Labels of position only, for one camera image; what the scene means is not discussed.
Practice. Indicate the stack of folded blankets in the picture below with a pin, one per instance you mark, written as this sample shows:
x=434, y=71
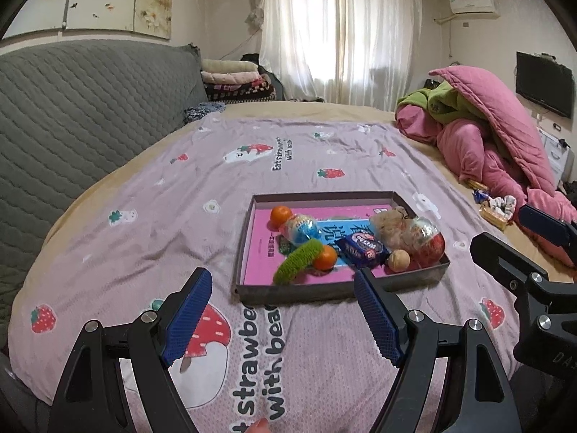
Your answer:
x=236, y=82

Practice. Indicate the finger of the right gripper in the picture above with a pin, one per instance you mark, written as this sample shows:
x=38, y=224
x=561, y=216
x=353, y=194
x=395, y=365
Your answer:
x=557, y=232
x=534, y=294

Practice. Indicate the beige mesh scrunchie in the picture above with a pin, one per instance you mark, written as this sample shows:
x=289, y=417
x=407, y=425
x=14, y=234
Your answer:
x=392, y=228

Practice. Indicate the small basket of candies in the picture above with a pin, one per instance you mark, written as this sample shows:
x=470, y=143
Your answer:
x=498, y=211

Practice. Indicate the wall painting panels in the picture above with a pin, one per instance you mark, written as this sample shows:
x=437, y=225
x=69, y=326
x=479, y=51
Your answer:
x=149, y=17

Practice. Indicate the small orange in tray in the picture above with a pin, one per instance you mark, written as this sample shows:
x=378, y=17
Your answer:
x=279, y=215

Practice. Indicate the green fuzzy hair band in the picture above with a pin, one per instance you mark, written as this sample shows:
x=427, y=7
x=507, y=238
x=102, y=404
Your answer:
x=297, y=262

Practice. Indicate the blue cookie snack packet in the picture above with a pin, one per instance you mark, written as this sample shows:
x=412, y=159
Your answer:
x=362, y=250

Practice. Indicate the grey quilted headboard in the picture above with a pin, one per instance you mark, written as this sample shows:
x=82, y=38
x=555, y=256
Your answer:
x=79, y=118

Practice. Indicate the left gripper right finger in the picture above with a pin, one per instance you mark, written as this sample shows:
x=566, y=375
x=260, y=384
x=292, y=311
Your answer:
x=476, y=395

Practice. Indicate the orange mandarin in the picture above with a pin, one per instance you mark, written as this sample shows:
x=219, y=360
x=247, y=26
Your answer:
x=326, y=259

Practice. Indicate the pink quilt pile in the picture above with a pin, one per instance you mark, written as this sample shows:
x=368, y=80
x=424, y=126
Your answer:
x=503, y=152

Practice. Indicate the white bedside cabinet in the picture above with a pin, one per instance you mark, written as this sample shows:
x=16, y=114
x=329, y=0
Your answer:
x=559, y=154

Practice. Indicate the blue surprise egg toy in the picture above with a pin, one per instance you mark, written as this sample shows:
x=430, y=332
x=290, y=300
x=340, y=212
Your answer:
x=300, y=228

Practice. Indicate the white sheer curtain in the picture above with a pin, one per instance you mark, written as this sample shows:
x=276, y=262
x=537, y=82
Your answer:
x=348, y=52

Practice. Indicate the brown walnut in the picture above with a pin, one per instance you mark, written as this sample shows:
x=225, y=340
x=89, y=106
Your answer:
x=398, y=261

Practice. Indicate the black wall television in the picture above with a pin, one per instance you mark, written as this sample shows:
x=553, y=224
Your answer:
x=545, y=82

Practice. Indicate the pink and blue book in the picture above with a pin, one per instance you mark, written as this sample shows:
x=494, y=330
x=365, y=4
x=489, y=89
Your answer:
x=266, y=248

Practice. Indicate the green blanket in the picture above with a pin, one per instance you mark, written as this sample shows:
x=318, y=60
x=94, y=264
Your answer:
x=444, y=104

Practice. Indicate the white air conditioner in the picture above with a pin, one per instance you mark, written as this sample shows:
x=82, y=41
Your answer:
x=473, y=7

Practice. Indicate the dark shallow cardboard tray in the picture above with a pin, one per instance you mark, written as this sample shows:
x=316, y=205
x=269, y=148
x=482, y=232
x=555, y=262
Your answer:
x=304, y=293

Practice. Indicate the red white surprise egg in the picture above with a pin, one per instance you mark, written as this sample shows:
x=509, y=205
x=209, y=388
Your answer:
x=424, y=242

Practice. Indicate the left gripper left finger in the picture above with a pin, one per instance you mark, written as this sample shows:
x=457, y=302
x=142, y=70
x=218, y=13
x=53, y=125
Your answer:
x=91, y=397

